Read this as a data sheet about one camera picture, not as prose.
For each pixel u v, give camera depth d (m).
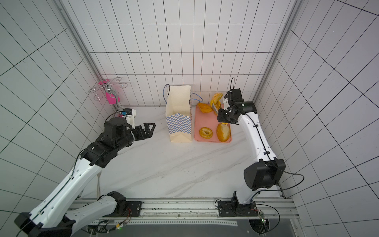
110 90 0.93
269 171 0.44
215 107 0.87
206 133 1.00
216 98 0.95
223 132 0.98
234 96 0.60
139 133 0.60
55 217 0.38
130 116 0.60
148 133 0.61
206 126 1.06
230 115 0.55
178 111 1.09
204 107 1.14
